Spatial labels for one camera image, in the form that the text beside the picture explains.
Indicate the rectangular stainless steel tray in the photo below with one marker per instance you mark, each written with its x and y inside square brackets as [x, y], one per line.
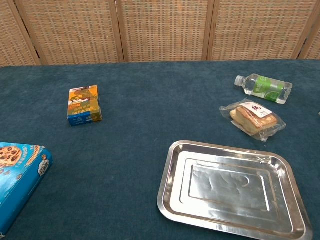
[225, 190]

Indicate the small orange blue carton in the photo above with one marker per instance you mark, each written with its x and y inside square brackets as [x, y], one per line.
[83, 105]

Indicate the clear green-label water bottle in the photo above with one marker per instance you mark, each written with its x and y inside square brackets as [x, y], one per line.
[265, 87]

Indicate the woven wooden folding screen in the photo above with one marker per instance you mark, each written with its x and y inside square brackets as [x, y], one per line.
[162, 30]

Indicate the plastic-wrapped bread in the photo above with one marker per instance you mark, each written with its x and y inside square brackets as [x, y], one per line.
[252, 120]

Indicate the blue chocolate cookie box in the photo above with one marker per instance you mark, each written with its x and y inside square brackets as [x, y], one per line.
[17, 175]

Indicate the blue tablecloth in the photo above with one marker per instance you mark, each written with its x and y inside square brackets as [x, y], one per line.
[140, 105]

